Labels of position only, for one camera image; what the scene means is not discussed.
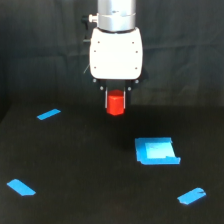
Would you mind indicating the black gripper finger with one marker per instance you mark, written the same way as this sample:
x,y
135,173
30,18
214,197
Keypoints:
x,y
124,98
106,97

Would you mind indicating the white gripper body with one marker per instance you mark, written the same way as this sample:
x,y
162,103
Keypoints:
x,y
115,56

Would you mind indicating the red hexagonal block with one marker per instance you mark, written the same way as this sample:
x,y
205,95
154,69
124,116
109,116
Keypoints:
x,y
115,103

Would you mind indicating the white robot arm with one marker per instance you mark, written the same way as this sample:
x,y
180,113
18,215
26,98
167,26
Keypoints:
x,y
114,16

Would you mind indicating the blue tape strip back left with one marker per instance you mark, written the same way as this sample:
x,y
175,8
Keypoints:
x,y
48,114

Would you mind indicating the blue tape strip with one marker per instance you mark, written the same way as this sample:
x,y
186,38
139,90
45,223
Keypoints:
x,y
48,114
191,196
21,188

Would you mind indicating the blue taped square marker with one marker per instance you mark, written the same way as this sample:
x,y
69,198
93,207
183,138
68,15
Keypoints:
x,y
156,151

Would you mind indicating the blue tape strip front right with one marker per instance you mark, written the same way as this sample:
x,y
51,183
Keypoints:
x,y
191,196

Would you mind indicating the blue tape strip front left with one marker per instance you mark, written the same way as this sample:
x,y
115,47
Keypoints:
x,y
21,188

